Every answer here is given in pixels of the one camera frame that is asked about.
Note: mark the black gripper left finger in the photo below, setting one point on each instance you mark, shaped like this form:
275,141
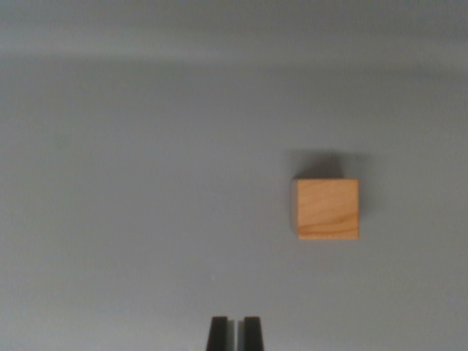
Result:
219,334

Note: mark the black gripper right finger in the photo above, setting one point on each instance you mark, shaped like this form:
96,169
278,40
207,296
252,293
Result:
252,334

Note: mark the wooden cube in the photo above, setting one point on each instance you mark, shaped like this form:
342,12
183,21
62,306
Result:
327,208

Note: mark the grey plastic tray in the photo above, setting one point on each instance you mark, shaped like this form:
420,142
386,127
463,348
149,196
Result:
146,164

